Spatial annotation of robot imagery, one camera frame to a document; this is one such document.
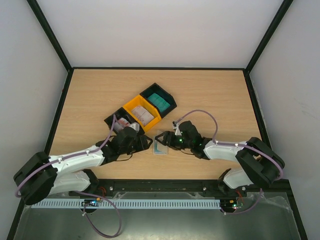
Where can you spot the red white card stack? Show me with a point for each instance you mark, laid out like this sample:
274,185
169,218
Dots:
120,124

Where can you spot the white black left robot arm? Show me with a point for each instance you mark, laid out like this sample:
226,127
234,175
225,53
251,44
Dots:
44,175

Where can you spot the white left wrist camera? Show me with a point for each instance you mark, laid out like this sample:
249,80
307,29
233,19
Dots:
135,126

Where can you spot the beige card holder wallet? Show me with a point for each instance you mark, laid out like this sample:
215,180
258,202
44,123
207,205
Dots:
158,148

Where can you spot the grey slotted cable duct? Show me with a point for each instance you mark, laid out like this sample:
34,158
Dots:
64,203

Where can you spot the white pink card stack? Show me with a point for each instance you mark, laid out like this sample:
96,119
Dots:
142,114

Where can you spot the yellow bin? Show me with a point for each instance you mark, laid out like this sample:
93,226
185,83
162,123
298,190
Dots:
139,100

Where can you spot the black enclosure frame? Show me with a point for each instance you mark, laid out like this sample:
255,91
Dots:
285,5

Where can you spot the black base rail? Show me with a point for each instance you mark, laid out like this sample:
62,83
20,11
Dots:
206,188

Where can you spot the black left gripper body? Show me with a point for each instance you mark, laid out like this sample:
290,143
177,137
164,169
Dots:
133,148

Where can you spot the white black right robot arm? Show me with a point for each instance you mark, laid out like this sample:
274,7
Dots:
259,165

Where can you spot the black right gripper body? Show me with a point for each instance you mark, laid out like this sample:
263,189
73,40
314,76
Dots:
170,139

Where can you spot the green card stack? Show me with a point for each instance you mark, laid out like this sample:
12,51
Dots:
159,102

